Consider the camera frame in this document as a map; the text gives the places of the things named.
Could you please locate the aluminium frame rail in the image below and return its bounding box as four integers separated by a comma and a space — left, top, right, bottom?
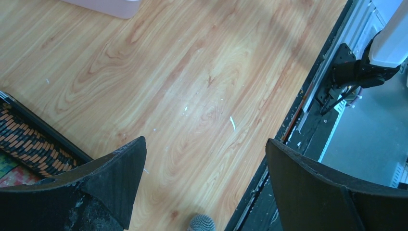
299, 0, 408, 189

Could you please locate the black poker chip case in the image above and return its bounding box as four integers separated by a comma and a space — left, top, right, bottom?
0, 91, 93, 188

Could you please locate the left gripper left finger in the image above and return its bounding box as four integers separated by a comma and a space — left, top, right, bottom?
0, 136, 147, 231

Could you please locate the pink compartment organizer tray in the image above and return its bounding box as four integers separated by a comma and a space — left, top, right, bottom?
62, 0, 141, 19

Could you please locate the black orange poker chip row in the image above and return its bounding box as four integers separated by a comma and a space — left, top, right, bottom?
0, 103, 80, 178

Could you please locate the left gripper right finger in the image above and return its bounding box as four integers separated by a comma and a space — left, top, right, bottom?
266, 139, 408, 231

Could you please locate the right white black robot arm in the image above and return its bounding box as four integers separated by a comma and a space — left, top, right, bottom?
332, 0, 408, 88

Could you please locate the glitter handle microphone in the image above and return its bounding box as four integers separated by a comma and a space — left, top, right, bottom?
187, 214, 216, 231

